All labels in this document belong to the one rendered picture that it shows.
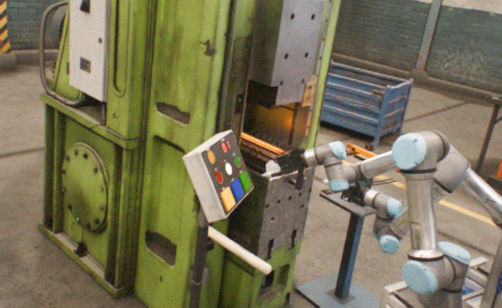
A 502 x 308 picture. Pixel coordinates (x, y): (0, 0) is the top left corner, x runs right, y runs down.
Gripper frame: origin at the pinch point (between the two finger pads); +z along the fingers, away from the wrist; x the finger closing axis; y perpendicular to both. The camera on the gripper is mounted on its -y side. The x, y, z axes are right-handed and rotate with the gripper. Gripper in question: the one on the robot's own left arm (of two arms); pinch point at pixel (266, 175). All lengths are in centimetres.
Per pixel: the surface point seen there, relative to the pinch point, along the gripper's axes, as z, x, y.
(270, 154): 12.7, -43.1, -0.6
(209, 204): 14.7, 27.0, 1.7
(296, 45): -19, -43, 46
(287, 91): -8, -42, 27
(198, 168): 13.2, 27.0, 16.6
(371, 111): 29, -414, -61
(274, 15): -18, -33, 62
